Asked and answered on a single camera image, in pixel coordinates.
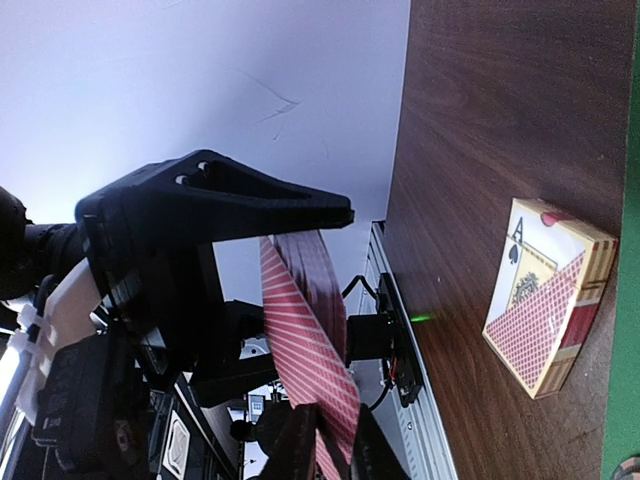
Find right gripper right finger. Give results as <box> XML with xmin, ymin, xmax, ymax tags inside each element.
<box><xmin>351</xmin><ymin>404</ymin><xmax>409</xmax><ymax>480</ymax></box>

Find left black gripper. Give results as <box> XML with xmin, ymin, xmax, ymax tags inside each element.
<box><xmin>75</xmin><ymin>150</ymin><xmax>354</xmax><ymax>408</ymax></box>

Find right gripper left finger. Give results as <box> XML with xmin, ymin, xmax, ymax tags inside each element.
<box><xmin>257</xmin><ymin>402</ymin><xmax>318</xmax><ymax>479</ymax></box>

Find red backed card deck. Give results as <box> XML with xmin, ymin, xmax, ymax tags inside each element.
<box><xmin>259</xmin><ymin>230</ymin><xmax>360</xmax><ymax>479</ymax></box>

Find orange chips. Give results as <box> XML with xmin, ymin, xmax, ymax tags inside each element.
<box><xmin>611</xmin><ymin>456</ymin><xmax>640</xmax><ymax>480</ymax></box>

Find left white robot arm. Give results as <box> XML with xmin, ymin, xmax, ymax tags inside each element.
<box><xmin>1</xmin><ymin>150</ymin><xmax>354</xmax><ymax>479</ymax></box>

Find round green poker mat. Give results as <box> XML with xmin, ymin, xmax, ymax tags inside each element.
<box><xmin>599</xmin><ymin>0</ymin><xmax>640</xmax><ymax>480</ymax></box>

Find front aluminium rail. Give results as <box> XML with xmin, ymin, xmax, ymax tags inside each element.
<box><xmin>345</xmin><ymin>221</ymin><xmax>458</xmax><ymax>479</ymax></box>

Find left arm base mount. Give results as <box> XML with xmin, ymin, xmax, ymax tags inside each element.
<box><xmin>342</xmin><ymin>272</ymin><xmax>424</xmax><ymax>408</ymax></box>

